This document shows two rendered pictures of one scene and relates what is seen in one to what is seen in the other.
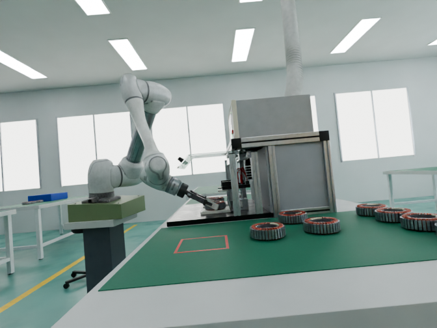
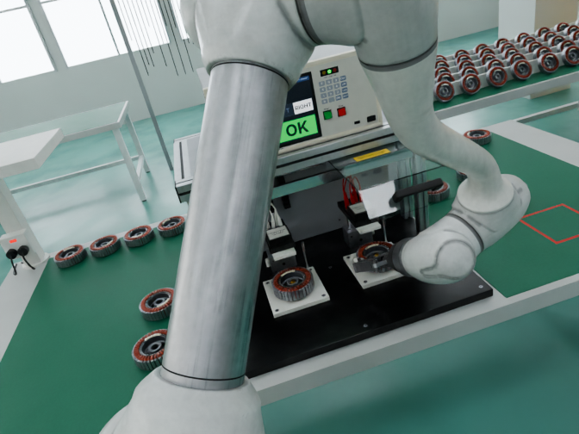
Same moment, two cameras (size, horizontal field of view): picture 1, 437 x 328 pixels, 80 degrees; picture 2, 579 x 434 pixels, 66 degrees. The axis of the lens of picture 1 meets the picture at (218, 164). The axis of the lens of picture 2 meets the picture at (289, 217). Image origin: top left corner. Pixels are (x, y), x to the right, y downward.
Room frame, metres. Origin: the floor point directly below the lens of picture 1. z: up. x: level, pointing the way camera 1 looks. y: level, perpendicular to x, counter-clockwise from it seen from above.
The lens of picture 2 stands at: (1.70, 1.00, 1.51)
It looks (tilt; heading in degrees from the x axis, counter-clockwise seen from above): 28 degrees down; 263
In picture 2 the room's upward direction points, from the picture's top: 13 degrees counter-clockwise
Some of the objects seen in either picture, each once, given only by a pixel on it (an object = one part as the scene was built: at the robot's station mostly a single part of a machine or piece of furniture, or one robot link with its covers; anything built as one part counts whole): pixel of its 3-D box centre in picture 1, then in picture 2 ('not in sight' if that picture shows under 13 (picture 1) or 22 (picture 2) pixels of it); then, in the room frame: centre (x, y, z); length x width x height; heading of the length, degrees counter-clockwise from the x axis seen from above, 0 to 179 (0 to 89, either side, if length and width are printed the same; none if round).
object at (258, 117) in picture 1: (264, 125); (282, 94); (1.48, -0.28, 1.22); 0.44 x 0.39 x 0.20; 1
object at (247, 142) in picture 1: (266, 147); (286, 136); (1.49, -0.28, 1.09); 0.68 x 0.44 x 0.05; 1
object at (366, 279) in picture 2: (215, 209); (377, 263); (1.37, 0.04, 0.78); 0.15 x 0.15 x 0.01; 1
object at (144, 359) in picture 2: not in sight; (156, 349); (1.99, 0.09, 0.77); 0.11 x 0.11 x 0.04
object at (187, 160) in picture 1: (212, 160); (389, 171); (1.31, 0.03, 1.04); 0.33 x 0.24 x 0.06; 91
